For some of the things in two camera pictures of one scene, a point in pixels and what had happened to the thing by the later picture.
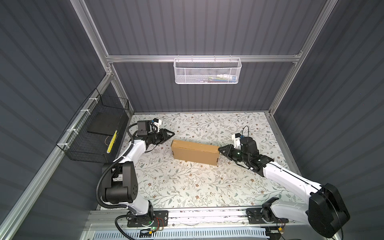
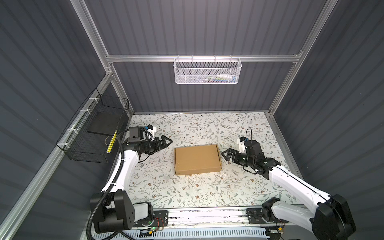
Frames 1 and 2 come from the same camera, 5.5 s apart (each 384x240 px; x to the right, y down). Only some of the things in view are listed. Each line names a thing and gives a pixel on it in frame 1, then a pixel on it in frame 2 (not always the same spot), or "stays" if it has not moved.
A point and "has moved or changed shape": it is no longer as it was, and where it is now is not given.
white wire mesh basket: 207,71 stays
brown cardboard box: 194,152 has moved or changed shape
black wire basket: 97,133 stays
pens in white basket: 221,77 stays
